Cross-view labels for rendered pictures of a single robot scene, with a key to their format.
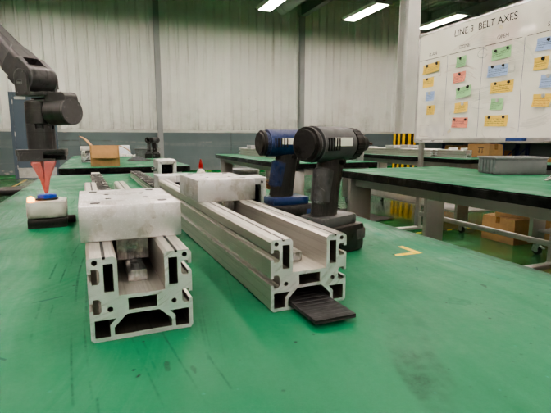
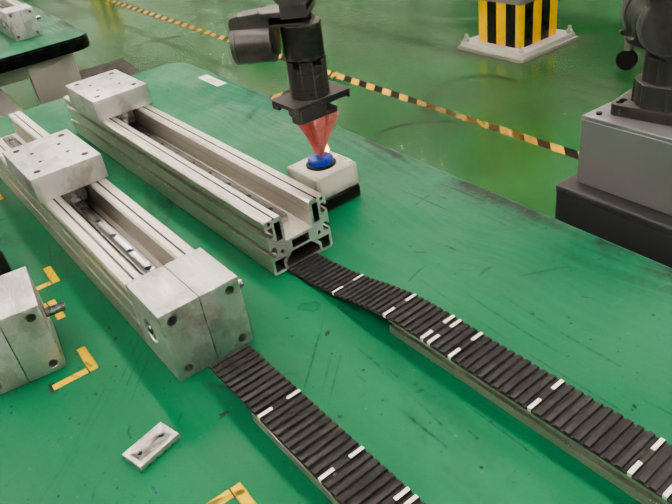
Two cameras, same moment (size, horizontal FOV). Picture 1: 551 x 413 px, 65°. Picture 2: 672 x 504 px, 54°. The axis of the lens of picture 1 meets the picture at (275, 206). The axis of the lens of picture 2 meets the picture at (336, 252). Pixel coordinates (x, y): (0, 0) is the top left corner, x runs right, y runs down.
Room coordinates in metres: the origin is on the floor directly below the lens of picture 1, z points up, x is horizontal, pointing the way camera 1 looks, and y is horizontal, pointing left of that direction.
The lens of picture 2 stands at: (1.92, 0.38, 1.29)
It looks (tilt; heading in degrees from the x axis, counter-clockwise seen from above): 33 degrees down; 171
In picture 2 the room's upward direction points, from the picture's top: 9 degrees counter-clockwise
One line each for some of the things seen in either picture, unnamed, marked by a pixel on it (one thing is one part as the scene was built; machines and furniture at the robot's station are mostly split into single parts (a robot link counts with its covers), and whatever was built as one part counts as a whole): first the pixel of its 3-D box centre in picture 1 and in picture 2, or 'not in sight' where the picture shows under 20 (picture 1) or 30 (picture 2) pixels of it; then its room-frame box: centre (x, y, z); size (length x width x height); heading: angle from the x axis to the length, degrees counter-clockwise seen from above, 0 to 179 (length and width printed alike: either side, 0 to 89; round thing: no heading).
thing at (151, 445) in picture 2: not in sight; (151, 446); (1.41, 0.24, 0.78); 0.05 x 0.03 x 0.01; 127
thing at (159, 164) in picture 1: (163, 169); not in sight; (2.17, 0.56, 0.83); 0.11 x 0.10 x 0.10; 115
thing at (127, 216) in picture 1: (126, 220); (110, 100); (0.55, 0.19, 0.87); 0.16 x 0.11 x 0.07; 24
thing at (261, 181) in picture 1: (242, 192); (18, 326); (1.20, 0.09, 0.83); 0.11 x 0.10 x 0.10; 105
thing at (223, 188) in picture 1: (215, 192); (57, 171); (0.86, 0.12, 0.87); 0.16 x 0.11 x 0.07; 24
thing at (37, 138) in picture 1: (42, 141); (308, 81); (0.99, 0.53, 0.97); 0.10 x 0.07 x 0.07; 114
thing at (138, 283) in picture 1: (116, 224); (171, 156); (0.78, 0.29, 0.82); 0.80 x 0.10 x 0.09; 24
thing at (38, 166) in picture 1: (50, 172); (309, 129); (0.99, 0.52, 0.90); 0.07 x 0.07 x 0.09; 24
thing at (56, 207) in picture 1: (52, 211); (319, 182); (0.99, 0.52, 0.81); 0.10 x 0.08 x 0.06; 114
